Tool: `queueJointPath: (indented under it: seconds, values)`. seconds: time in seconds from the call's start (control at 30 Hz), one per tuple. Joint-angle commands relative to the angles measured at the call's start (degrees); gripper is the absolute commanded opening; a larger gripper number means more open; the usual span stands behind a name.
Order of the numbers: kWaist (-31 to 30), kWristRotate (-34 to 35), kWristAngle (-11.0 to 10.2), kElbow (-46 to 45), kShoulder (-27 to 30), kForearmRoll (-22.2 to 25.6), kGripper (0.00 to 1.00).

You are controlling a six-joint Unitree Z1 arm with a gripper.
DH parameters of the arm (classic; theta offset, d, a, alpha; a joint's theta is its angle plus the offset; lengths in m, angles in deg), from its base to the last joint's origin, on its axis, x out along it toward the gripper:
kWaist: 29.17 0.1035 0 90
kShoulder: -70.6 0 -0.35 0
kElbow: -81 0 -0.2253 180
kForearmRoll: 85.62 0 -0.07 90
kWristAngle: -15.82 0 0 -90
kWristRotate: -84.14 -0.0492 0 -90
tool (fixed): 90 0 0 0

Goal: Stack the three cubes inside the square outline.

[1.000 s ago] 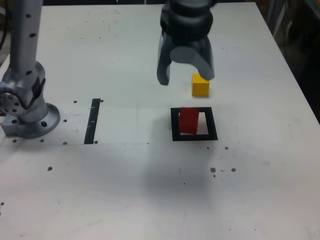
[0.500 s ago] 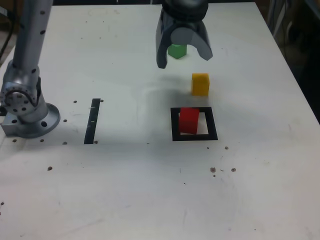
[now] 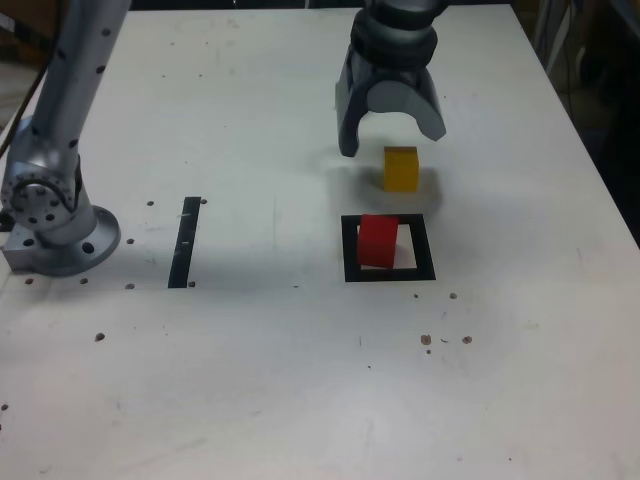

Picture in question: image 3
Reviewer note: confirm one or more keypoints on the yellow cube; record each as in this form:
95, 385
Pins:
400, 172

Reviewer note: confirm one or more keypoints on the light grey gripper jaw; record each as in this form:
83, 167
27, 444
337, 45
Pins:
420, 107

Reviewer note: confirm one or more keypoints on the red cube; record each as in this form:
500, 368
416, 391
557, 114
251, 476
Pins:
377, 242

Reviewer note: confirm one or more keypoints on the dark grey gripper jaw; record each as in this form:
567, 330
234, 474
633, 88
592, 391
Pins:
350, 115

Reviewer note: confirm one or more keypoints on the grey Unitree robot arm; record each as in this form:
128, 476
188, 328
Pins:
65, 100

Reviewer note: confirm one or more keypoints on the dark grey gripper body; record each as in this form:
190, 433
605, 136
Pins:
400, 73

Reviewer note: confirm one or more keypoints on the black tape square outline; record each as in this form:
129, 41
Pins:
425, 250

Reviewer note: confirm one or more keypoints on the black tape strip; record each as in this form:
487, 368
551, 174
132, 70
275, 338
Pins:
184, 240

